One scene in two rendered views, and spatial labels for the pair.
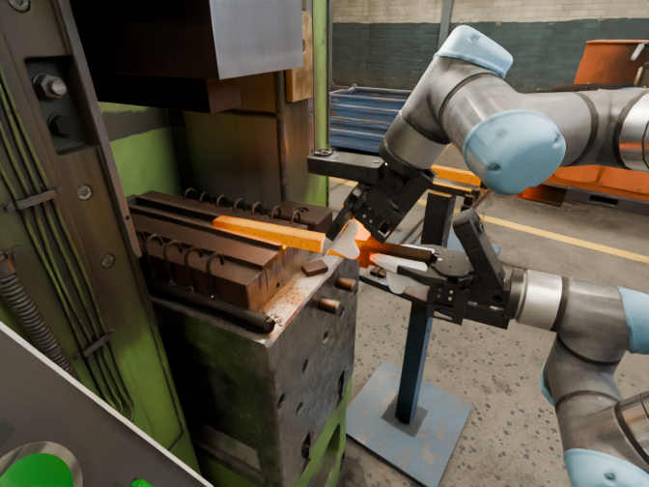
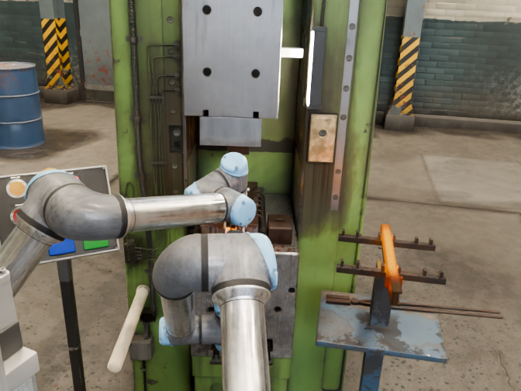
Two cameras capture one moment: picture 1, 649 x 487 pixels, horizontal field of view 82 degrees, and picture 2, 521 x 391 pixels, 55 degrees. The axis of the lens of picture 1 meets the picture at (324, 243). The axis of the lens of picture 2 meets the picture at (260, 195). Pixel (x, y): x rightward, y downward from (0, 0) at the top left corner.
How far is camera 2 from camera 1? 1.45 m
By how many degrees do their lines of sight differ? 56
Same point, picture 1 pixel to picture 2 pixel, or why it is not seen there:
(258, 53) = (224, 139)
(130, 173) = (258, 170)
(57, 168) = (168, 156)
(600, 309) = not seen: hidden behind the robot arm
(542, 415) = not seen: outside the picture
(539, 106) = (203, 185)
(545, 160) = not seen: hidden behind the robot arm
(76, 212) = (170, 171)
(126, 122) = (264, 144)
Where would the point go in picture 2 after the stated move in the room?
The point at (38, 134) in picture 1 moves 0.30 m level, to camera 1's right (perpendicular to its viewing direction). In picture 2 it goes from (165, 145) to (194, 171)
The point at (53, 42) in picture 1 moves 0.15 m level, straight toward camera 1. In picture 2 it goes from (178, 122) to (149, 130)
